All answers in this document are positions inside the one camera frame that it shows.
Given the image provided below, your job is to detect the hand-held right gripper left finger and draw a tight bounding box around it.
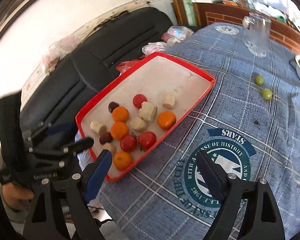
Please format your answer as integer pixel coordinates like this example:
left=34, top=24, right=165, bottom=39
left=22, top=149, right=113, bottom=240

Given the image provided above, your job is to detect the dark picture frame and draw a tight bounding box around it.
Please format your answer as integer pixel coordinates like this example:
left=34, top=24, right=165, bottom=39
left=0, top=0, right=49, bottom=45

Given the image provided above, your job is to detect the person's left hand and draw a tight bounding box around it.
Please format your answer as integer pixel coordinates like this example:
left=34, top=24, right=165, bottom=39
left=1, top=182, right=34, bottom=212

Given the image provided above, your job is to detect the clear plastic bag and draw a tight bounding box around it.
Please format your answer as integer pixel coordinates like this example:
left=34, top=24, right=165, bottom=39
left=41, top=35, right=78, bottom=74

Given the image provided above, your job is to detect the red rimmed white tray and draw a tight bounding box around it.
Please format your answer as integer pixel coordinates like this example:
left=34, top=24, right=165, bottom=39
left=75, top=52, right=217, bottom=182

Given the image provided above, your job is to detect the black sofa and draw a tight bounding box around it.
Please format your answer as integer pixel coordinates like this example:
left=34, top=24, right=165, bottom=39
left=20, top=7, right=180, bottom=130

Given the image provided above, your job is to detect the orange mandarin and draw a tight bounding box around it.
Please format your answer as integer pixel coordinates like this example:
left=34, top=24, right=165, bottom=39
left=112, top=106, right=129, bottom=122
left=113, top=151, right=134, bottom=171
left=157, top=110, right=177, bottom=130
left=110, top=121, right=129, bottom=141

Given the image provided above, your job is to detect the blue printed tablecloth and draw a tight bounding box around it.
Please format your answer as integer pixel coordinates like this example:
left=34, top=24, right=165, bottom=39
left=75, top=22, right=300, bottom=240

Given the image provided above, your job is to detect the white and red plastic bag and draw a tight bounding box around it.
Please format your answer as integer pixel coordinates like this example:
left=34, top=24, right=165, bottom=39
left=161, top=25, right=195, bottom=46

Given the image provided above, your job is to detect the clear glass mug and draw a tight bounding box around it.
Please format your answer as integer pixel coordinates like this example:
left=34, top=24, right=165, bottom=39
left=241, top=12, right=272, bottom=58

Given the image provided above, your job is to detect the tan round cake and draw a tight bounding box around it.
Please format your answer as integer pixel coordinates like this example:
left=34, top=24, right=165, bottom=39
left=90, top=120, right=107, bottom=135

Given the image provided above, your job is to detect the red date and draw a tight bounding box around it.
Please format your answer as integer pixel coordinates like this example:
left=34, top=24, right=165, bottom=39
left=99, top=132, right=113, bottom=145

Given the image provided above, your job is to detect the red tomato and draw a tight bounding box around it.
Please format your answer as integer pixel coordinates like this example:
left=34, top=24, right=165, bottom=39
left=120, top=134, right=138, bottom=152
left=133, top=94, right=147, bottom=109
left=138, top=131, right=157, bottom=150

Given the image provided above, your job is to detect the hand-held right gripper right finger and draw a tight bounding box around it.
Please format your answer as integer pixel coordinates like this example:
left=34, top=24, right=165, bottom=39
left=195, top=151, right=283, bottom=240

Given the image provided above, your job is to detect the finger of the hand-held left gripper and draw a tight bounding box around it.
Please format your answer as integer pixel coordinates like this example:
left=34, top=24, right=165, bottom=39
left=27, top=121, right=77, bottom=142
left=61, top=137, right=94, bottom=155

